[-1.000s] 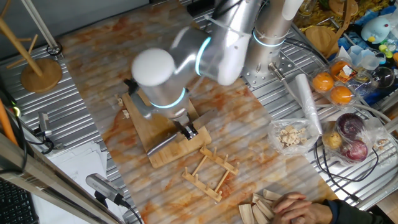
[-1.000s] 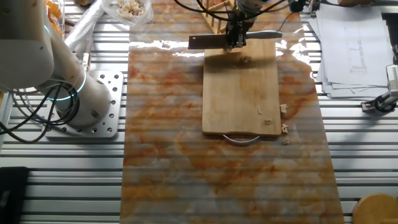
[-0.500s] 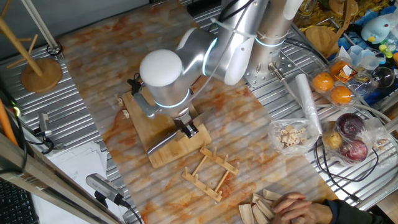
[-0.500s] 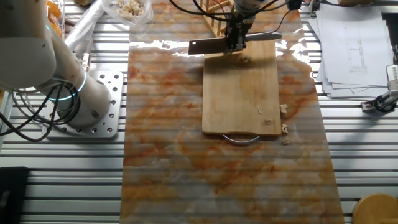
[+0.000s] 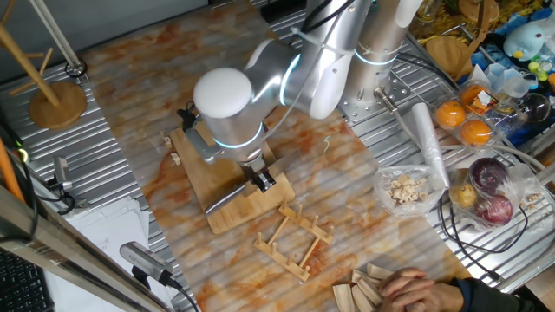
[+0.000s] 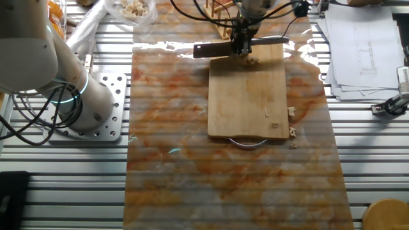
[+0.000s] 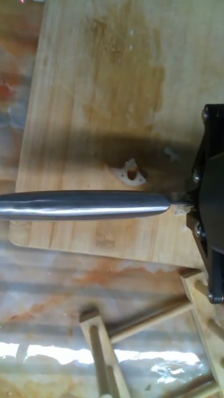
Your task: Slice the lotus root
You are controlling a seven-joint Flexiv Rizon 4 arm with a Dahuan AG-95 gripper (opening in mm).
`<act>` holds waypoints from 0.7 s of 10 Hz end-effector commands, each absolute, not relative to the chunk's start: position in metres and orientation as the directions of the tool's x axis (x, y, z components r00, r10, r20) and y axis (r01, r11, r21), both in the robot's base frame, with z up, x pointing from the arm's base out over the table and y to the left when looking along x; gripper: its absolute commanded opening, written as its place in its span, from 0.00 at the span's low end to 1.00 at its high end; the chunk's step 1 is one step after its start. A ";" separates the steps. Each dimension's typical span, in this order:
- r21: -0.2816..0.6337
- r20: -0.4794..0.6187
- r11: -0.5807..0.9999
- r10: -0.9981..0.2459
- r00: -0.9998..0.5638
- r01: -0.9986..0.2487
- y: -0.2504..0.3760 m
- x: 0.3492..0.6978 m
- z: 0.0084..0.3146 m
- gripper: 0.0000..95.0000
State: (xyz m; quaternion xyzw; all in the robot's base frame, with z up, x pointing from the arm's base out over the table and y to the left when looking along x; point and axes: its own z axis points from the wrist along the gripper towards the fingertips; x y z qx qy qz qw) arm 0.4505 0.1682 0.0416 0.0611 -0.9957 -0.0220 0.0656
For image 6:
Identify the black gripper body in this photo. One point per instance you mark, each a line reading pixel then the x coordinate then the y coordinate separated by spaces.
pixel 244 30

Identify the orange fruit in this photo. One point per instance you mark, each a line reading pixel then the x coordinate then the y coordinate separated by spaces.
pixel 59 30
pixel 54 8

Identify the plastic bag of lotus pieces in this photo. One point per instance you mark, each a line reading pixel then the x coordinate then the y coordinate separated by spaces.
pixel 134 9

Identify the thin lotus peel scrap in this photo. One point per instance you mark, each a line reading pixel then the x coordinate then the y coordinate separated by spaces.
pixel 266 112

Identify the wooden cutting board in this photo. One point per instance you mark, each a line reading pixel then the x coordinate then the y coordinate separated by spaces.
pixel 243 105

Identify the oranges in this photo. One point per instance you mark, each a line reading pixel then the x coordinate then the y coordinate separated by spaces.
pixel 64 19

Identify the steel cleaver knife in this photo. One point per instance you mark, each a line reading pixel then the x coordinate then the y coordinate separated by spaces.
pixel 212 50

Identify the orange marble pattern mat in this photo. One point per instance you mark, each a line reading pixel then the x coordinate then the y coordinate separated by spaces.
pixel 175 127

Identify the roll of clear plastic bags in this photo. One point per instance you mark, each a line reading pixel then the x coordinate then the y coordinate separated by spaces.
pixel 86 28

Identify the black box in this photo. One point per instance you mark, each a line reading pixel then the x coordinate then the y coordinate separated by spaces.
pixel 14 201

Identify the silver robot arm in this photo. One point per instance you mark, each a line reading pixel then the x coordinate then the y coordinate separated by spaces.
pixel 25 48

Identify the white paper stack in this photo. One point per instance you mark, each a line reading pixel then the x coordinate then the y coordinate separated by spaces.
pixel 361 64

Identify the wooden peg rack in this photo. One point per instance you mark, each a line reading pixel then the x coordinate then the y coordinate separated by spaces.
pixel 220 19

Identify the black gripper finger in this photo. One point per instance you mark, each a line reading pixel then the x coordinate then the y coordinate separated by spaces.
pixel 246 48
pixel 236 48

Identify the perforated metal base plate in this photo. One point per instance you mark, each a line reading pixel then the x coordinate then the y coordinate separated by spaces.
pixel 80 135

